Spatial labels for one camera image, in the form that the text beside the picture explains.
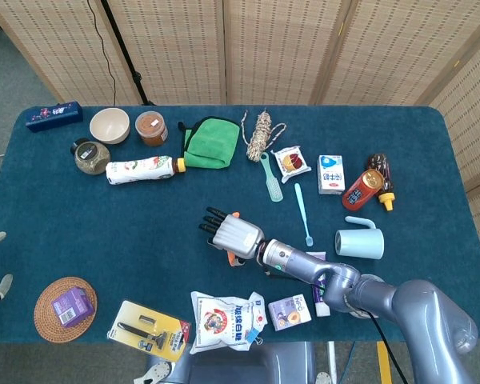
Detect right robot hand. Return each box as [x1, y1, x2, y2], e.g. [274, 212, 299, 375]
[198, 206, 265, 268]

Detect orange carrot stick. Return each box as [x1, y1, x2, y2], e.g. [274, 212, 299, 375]
[228, 211, 245, 268]

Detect teal scrub brush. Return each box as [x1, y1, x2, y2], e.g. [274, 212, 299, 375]
[258, 151, 284, 203]

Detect light blue toothbrush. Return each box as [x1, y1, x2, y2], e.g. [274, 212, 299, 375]
[294, 182, 314, 247]

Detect white sugar bag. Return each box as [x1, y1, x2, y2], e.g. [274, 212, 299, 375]
[189, 290, 268, 355]

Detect white snack packet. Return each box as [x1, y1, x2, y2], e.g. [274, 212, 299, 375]
[272, 146, 312, 184]

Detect purple juice carton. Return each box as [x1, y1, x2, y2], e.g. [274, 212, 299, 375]
[267, 294, 312, 332]

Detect woven round coaster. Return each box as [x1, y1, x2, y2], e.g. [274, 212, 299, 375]
[33, 276, 98, 344]

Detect small purple box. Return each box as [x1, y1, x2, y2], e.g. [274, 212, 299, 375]
[50, 286, 95, 329]

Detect green microfibre cloth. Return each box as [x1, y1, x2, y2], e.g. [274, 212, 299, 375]
[178, 116, 241, 170]

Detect dark blue table cloth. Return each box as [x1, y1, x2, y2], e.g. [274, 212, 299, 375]
[0, 104, 480, 345]

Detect purple toothpaste tube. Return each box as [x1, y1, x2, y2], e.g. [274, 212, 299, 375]
[306, 250, 331, 318]

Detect white blue milk carton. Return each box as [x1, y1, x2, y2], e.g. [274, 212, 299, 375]
[318, 154, 346, 196]

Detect white drink bottle yellow cap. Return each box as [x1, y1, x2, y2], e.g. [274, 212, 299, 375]
[105, 155, 186, 186]

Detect glass spice jar black lid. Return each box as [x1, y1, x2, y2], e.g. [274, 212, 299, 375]
[70, 138, 112, 176]

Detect light blue mug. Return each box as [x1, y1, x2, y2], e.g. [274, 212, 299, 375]
[334, 215, 386, 260]

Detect razor in yellow package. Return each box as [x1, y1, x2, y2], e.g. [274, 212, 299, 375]
[106, 299, 192, 363]

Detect grey robot torso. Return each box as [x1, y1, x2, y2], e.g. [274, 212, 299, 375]
[171, 341, 317, 384]

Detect dark blue patterned box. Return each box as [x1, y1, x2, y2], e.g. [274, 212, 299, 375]
[25, 101, 84, 134]

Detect plastic tub of brown sauce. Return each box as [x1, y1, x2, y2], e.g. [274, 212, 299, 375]
[134, 110, 170, 148]

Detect beige bowl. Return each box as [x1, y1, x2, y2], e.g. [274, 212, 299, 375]
[89, 107, 130, 145]

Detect brown squeeze bottle yellow cap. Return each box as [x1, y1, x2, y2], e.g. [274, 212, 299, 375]
[367, 153, 396, 212]

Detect bamboo folding screen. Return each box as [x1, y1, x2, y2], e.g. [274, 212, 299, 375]
[0, 0, 480, 225]

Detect black stand pole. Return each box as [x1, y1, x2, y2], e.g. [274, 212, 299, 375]
[99, 0, 157, 107]

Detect bundle of twisted rope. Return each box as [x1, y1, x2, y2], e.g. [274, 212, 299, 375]
[241, 108, 288, 163]

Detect white metal post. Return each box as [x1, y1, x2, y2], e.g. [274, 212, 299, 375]
[327, 341, 339, 384]

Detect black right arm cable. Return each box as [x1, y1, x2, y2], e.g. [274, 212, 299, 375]
[366, 310, 410, 384]

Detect thin black hanging cable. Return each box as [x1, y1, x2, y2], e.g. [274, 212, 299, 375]
[86, 0, 118, 106]

